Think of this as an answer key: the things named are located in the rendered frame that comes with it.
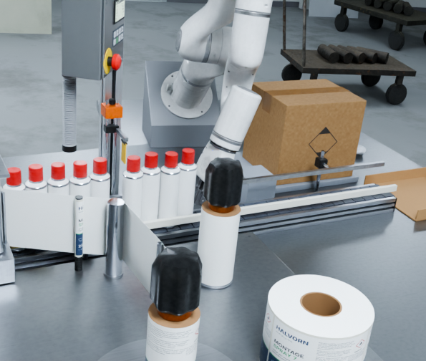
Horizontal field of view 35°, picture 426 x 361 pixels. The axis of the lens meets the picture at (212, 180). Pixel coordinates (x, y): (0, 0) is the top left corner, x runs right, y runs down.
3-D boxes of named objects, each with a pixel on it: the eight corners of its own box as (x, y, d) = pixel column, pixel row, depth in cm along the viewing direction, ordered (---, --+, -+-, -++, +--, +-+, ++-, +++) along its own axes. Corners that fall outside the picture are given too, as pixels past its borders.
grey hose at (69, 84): (64, 153, 166) (64, 71, 157) (60, 147, 169) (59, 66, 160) (78, 152, 168) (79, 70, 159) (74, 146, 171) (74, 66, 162)
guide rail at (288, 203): (50, 244, 161) (50, 237, 160) (49, 242, 162) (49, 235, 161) (396, 191, 207) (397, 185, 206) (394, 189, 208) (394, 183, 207)
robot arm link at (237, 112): (212, 125, 180) (214, 133, 171) (231, 80, 177) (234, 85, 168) (240, 137, 181) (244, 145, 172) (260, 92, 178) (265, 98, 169)
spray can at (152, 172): (135, 228, 175) (139, 155, 166) (140, 218, 180) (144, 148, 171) (155, 230, 174) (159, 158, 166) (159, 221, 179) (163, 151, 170)
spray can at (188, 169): (176, 225, 178) (181, 154, 170) (171, 215, 183) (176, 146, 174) (195, 223, 180) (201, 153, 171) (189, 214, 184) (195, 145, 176)
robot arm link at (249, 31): (230, 6, 177) (215, 118, 186) (236, 9, 162) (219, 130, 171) (263, 11, 178) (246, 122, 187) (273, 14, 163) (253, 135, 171)
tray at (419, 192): (415, 221, 204) (418, 210, 202) (363, 185, 225) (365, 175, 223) (486, 208, 217) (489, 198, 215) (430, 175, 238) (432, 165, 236)
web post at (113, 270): (107, 281, 152) (109, 208, 144) (100, 270, 155) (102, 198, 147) (126, 277, 154) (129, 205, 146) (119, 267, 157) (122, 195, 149)
